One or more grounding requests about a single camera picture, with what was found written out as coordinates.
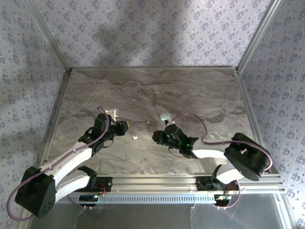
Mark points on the white earbud charging case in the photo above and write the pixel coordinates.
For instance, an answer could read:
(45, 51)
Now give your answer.
(164, 116)

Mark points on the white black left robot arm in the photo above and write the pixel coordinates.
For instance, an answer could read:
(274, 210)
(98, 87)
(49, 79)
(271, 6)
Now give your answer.
(69, 157)

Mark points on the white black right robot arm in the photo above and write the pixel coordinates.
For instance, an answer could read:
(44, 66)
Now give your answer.
(212, 154)

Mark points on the small left circuit board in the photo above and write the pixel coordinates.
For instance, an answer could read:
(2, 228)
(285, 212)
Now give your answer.
(88, 198)

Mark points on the small circuit board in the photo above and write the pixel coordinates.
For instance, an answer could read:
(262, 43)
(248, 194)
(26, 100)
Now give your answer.
(88, 198)
(222, 198)

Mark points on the small right circuit board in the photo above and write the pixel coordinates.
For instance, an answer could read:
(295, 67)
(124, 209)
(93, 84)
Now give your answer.
(222, 198)

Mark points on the grey metal sheet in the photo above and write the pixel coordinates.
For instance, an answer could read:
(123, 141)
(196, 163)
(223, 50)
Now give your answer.
(143, 217)

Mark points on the aluminium base frame rail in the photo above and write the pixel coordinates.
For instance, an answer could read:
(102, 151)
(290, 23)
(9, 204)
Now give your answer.
(155, 182)

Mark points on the aluminium table side rail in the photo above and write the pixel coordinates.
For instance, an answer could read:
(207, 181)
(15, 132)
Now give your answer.
(55, 119)
(253, 119)

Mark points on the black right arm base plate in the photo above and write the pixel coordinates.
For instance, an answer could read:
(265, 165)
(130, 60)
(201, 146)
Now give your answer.
(201, 183)

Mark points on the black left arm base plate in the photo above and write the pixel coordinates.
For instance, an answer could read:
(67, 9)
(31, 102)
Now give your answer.
(107, 184)

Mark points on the aluminium table end rail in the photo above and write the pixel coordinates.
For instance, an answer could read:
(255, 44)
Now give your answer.
(155, 69)

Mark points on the aluminium frame post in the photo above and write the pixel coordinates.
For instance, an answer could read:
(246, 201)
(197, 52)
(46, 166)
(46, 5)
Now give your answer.
(257, 35)
(50, 35)

